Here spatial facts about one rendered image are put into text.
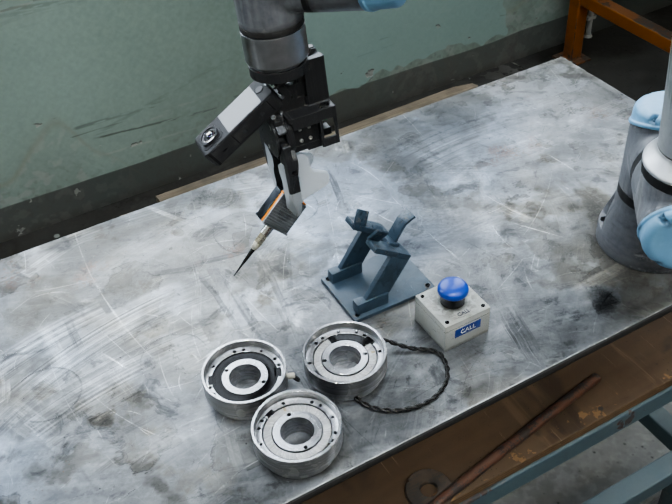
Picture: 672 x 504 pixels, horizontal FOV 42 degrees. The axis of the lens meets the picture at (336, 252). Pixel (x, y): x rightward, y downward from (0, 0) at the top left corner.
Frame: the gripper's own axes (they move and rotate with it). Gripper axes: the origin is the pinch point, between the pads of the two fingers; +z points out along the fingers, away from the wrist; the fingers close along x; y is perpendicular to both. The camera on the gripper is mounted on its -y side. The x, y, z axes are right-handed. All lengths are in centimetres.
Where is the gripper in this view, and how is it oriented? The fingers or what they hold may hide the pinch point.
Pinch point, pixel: (286, 202)
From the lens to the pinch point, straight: 115.4
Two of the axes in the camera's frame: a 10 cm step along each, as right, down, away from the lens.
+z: 1.1, 7.7, 6.3
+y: 9.0, -3.4, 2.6
